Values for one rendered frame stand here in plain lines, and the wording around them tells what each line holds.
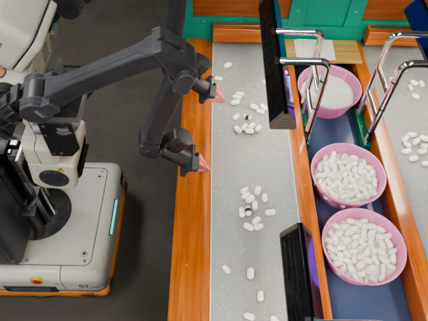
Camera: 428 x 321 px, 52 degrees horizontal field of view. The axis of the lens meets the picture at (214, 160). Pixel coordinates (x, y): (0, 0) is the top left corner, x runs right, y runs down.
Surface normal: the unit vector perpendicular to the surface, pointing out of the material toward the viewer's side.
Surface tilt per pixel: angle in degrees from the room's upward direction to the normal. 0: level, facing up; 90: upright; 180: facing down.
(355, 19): 90
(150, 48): 27
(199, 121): 0
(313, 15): 90
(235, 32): 90
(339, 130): 0
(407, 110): 0
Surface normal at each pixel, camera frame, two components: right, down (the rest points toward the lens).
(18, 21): 0.69, -0.43
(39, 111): 0.10, 0.88
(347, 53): 0.02, -0.59
